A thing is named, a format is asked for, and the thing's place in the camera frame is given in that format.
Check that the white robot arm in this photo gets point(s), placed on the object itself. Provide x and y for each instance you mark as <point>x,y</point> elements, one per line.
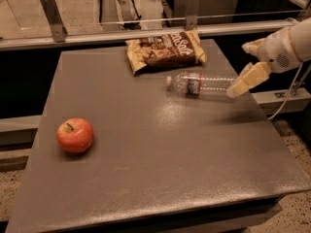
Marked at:
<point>302,41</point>

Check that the horizontal metal rail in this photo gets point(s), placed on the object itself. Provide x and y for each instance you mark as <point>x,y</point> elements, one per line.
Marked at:
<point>212,30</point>

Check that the clear plastic water bottle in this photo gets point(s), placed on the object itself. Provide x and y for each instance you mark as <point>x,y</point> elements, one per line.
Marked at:
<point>196,83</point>

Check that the brown chip bag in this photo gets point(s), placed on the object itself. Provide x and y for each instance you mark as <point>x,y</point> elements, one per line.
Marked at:
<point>165,51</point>

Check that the right metal rail bracket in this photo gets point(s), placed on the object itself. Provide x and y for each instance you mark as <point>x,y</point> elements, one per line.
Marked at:
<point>192,8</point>

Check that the metal rail bracket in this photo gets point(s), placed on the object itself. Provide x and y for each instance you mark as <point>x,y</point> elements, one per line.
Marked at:
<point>192,8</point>
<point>57,27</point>

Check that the red apple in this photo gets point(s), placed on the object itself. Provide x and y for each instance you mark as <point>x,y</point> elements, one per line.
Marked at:
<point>75,135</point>

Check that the left metal rail bracket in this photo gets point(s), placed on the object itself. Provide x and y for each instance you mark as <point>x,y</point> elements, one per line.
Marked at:
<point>57,27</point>

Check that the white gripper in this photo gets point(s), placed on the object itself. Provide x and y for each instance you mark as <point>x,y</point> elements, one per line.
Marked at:
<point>277,52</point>

